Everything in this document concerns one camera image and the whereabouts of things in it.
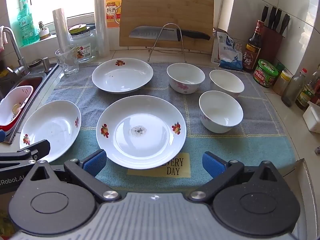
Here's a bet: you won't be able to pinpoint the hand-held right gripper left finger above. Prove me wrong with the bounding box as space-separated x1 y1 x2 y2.
29 149 122 203

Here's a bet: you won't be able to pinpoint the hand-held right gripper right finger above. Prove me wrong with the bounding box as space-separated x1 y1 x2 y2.
187 152 282 202

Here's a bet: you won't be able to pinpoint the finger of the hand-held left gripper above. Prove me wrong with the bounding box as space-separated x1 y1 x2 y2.
0 139 51 172

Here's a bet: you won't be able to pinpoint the white plate fruit print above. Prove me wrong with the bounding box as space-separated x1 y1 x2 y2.
96 95 187 170
92 58 154 94
19 100 82 163

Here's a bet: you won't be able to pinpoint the white bowl pink flowers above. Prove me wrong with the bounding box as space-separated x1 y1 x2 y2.
209 69 245 99
199 90 244 134
167 63 206 94

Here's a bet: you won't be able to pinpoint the blue grey checked towel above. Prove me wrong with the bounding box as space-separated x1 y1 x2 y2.
45 61 296 190

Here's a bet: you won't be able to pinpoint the white red colander basket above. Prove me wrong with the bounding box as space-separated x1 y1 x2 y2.
0 85 34 130

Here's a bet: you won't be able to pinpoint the steel sink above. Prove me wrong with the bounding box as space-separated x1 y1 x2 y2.
0 60 60 144

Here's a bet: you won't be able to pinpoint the metal sink knob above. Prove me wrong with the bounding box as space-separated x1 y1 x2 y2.
41 57 52 73

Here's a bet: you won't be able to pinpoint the metal faucet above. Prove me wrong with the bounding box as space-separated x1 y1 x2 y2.
0 26 30 75

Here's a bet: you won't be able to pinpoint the glass mug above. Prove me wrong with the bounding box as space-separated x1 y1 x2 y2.
55 44 79 77

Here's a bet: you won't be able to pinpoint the green lidded jar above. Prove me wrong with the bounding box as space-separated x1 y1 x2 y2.
253 59 279 88

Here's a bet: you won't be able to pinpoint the yellow lid spice jar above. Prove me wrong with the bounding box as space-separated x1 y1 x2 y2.
272 70 293 96

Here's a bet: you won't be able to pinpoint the clear oil bottle red cap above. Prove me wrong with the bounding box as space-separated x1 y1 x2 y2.
282 68 307 107

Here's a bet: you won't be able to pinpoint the white plastic box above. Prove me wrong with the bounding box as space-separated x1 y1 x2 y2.
302 101 320 134

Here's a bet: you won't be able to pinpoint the white blue salt bag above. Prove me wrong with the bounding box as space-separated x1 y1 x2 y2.
211 29 243 71

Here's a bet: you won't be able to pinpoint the glass jar green lid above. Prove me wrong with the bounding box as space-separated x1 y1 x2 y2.
69 24 97 63

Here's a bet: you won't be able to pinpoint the green label sauce bottle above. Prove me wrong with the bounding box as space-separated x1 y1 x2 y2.
295 65 320 111

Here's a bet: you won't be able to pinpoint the pink cloth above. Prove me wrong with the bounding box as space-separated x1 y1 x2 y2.
0 26 8 51

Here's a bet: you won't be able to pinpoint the dark vinegar bottle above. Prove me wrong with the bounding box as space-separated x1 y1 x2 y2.
242 20 265 72

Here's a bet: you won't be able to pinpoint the small potted plant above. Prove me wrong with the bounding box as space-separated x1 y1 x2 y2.
38 21 51 40

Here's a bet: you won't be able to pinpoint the clear plastic roll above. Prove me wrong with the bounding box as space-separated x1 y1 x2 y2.
94 0 110 58
52 8 71 53

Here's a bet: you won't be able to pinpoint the green dish soap bottle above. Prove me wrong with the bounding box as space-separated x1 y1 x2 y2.
17 0 40 47

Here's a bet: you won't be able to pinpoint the dark red knife block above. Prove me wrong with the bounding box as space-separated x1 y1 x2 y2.
260 27 285 68

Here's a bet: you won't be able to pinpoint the orange liquid bottle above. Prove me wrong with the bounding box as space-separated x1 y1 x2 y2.
105 0 123 28

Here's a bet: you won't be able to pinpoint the bamboo cutting board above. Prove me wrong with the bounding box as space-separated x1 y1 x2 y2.
119 0 215 48

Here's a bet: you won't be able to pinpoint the metal wire rack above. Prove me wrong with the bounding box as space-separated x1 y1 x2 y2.
147 23 188 64

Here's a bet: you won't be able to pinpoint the kitchen knife black handle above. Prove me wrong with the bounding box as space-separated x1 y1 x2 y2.
129 26 211 42

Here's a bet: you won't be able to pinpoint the black-handled knife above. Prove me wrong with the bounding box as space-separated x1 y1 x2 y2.
279 14 290 35
268 6 277 30
272 8 283 32
261 4 269 29

